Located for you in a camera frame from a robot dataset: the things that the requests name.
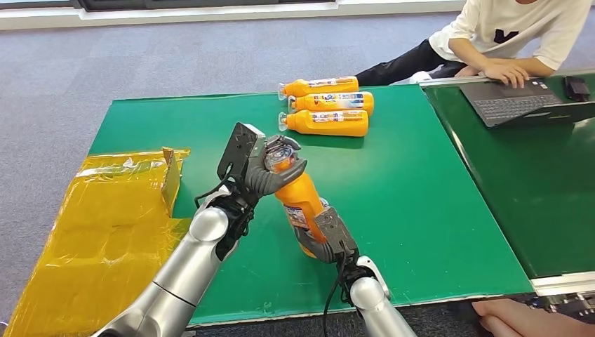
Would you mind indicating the dark grey laptop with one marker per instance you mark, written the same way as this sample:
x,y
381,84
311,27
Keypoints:
x,y
511,104

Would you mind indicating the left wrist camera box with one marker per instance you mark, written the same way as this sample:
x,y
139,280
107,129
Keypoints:
x,y
239,151

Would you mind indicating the green conveyor table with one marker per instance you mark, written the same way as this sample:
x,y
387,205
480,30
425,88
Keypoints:
x,y
548,195

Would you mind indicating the orange bottle with clear cap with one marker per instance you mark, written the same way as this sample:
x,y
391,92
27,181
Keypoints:
x,y
300,200
325,126
334,103
325,86

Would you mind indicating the yellow taped cardboard box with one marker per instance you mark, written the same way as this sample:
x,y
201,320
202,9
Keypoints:
x,y
102,242

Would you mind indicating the person's forearm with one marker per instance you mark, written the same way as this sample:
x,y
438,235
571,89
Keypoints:
x,y
525,321

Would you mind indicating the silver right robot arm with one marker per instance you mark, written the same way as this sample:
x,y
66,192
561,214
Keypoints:
x,y
376,307

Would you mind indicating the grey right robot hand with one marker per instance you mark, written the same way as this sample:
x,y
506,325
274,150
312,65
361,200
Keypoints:
x,y
313,249

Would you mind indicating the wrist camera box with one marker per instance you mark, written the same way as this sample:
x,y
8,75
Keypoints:
x,y
334,230
239,151

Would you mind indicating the dark window frame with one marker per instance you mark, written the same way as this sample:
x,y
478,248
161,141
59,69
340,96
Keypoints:
x,y
209,3

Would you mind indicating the green table mat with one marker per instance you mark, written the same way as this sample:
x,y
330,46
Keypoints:
x,y
395,195

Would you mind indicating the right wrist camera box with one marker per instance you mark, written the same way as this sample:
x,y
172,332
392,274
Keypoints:
x,y
334,230

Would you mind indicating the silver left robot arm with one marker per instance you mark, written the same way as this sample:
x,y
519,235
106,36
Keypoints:
x,y
186,279

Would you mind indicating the small black device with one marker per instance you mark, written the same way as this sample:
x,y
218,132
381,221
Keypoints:
x,y
576,87

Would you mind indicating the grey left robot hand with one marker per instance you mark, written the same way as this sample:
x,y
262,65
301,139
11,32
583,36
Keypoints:
x,y
267,179

